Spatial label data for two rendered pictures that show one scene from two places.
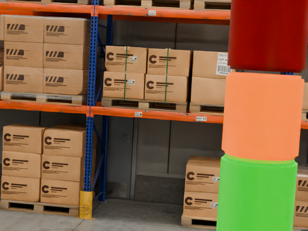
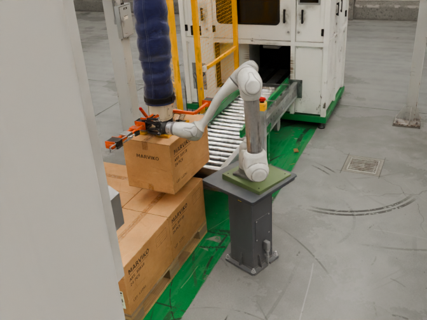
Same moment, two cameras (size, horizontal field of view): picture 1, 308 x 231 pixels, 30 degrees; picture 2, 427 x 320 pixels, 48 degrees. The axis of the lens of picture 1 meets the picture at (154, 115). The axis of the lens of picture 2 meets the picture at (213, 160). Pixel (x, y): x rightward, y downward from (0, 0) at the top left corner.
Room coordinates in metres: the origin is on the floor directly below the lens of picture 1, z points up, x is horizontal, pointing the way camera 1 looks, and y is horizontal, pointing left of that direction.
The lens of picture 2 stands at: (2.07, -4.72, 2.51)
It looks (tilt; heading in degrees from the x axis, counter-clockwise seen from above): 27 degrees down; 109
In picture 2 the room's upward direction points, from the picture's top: 4 degrees counter-clockwise
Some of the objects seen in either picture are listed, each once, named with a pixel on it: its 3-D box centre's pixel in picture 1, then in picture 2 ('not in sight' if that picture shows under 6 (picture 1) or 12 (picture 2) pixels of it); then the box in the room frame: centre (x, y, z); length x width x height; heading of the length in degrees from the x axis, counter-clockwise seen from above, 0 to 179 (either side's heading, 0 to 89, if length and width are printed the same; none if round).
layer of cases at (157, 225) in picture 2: not in sight; (115, 226); (0.28, -2.00, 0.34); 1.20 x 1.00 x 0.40; 84
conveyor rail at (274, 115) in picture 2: not in sight; (265, 126); (1.11, -0.24, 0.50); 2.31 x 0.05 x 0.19; 84
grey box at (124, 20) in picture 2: not in sight; (124, 20); (-0.17, -0.52, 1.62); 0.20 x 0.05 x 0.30; 84
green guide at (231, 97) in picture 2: not in sight; (224, 100); (0.56, 0.18, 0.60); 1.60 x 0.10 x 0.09; 84
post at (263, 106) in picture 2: not in sight; (262, 153); (1.21, -0.85, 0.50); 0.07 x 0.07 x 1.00; 84
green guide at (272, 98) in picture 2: not in sight; (270, 104); (1.09, 0.12, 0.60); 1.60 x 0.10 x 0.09; 84
